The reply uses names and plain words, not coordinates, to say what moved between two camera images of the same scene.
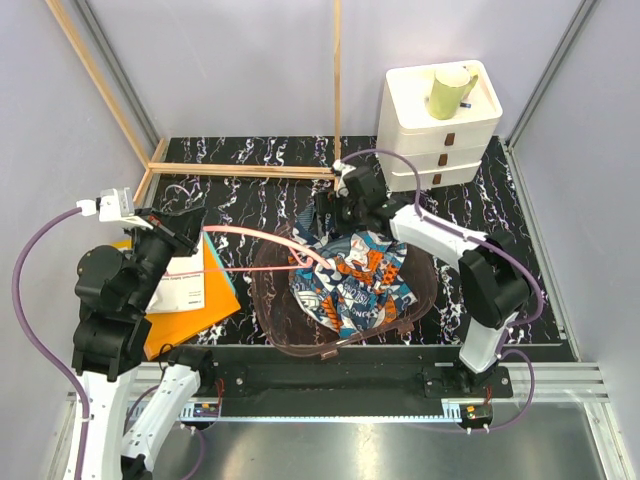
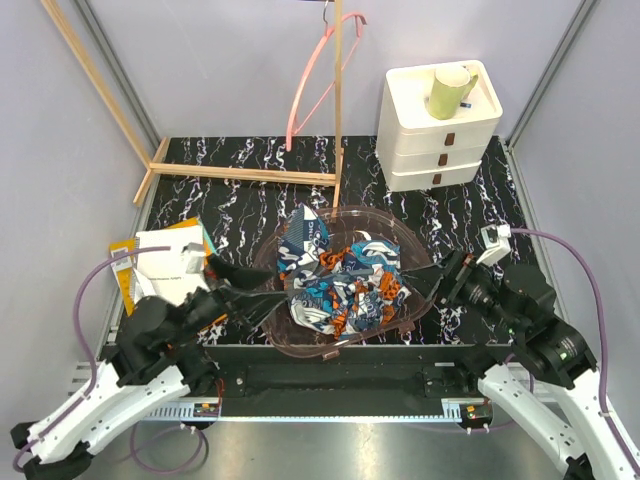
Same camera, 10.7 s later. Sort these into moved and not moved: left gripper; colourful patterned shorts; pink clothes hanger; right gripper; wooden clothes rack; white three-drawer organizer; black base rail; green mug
Moved: left gripper; right gripper; colourful patterned shorts; pink clothes hanger
Not moved: wooden clothes rack; black base rail; white three-drawer organizer; green mug
